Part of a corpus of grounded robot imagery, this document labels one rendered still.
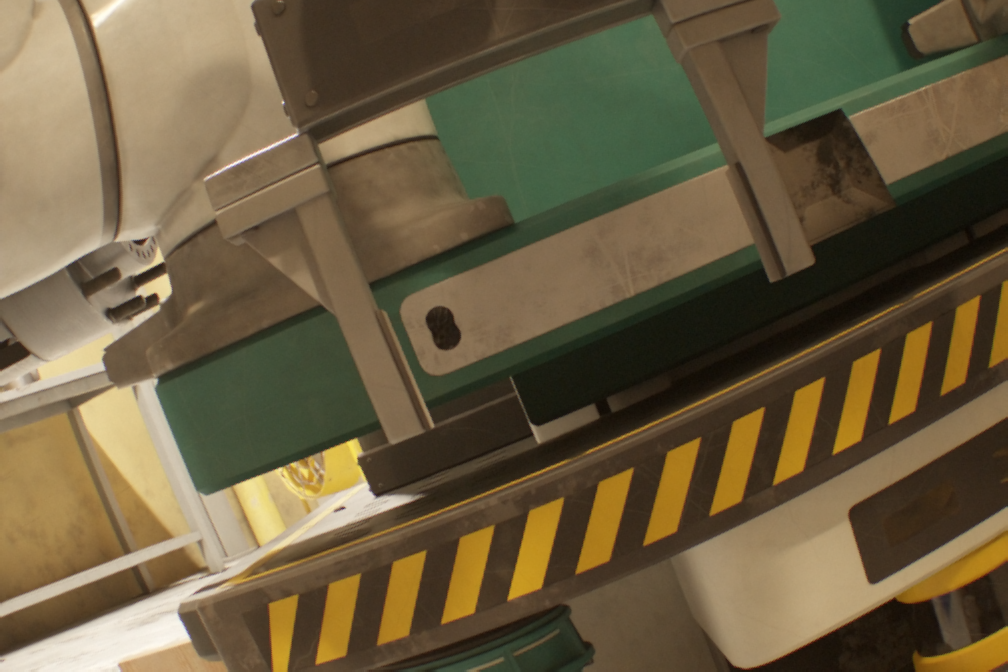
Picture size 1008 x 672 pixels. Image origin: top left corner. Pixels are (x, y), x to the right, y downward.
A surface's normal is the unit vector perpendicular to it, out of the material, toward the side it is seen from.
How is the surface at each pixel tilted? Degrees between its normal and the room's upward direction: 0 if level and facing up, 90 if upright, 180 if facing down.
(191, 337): 90
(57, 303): 146
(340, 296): 90
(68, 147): 118
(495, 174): 90
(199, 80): 98
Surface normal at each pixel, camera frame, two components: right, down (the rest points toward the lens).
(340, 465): 0.63, 0.31
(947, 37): -0.11, 0.00
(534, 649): 0.62, -0.29
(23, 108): 0.45, -0.12
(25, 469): 0.80, -0.36
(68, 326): 0.34, 0.85
